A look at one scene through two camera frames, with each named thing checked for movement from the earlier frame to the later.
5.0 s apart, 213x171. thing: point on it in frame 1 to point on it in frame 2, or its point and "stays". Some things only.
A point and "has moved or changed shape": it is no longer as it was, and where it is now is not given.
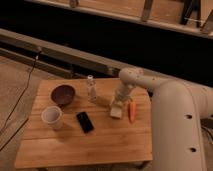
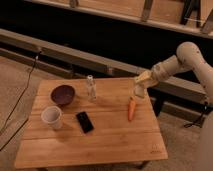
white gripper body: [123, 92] to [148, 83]
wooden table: [70, 124] stays
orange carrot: [132, 110] stays
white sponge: [116, 112] has moved or changed shape
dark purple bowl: [63, 94] stays
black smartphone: [85, 122] stays
